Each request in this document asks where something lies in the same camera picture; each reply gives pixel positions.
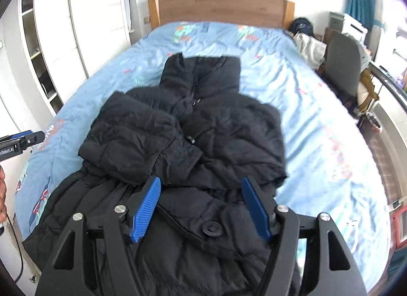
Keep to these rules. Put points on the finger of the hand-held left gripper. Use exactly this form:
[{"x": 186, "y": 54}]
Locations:
[{"x": 30, "y": 139}]

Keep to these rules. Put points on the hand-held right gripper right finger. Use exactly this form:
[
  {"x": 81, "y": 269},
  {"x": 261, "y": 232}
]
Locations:
[{"x": 254, "y": 207}]

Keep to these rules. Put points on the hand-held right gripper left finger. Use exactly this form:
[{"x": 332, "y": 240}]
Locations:
[{"x": 146, "y": 207}]

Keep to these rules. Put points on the black puffer jacket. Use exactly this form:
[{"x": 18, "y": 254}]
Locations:
[{"x": 178, "y": 143}]

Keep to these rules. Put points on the person's left hand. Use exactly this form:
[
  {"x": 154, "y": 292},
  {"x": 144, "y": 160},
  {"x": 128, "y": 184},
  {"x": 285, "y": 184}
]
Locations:
[{"x": 2, "y": 194}]

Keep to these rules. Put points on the blue dinosaur print bedsheet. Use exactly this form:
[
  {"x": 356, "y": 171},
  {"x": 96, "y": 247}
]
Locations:
[{"x": 318, "y": 143}]

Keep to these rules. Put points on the white wardrobe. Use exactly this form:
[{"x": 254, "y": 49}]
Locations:
[{"x": 79, "y": 29}]

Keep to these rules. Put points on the dark trash bin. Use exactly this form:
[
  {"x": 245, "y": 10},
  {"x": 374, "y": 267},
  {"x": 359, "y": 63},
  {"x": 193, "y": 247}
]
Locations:
[{"x": 372, "y": 121}]

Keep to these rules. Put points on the brown cloth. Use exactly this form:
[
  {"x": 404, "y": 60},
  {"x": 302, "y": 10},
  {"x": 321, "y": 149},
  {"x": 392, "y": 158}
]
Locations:
[{"x": 368, "y": 87}]

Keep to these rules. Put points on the beige cloth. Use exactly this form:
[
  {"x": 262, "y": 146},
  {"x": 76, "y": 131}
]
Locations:
[{"x": 310, "y": 49}]

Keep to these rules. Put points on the grey chair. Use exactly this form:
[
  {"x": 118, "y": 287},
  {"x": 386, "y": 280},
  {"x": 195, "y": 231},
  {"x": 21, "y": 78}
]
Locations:
[{"x": 345, "y": 60}]

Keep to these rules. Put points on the dark backpack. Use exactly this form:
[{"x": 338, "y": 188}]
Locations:
[{"x": 302, "y": 26}]

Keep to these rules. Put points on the wooden headboard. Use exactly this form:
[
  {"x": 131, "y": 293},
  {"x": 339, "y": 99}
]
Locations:
[{"x": 219, "y": 8}]

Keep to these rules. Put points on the white printer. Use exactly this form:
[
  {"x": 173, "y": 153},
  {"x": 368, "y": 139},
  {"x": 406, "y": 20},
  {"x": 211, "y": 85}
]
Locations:
[{"x": 349, "y": 25}]

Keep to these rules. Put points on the teal curtain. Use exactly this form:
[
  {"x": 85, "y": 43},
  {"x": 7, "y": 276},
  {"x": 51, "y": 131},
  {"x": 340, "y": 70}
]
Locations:
[{"x": 362, "y": 6}]

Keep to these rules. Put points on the red frame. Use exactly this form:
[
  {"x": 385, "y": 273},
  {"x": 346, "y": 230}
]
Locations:
[{"x": 401, "y": 224}]

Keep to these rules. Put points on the black desk rail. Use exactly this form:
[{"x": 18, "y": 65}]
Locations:
[{"x": 392, "y": 84}]

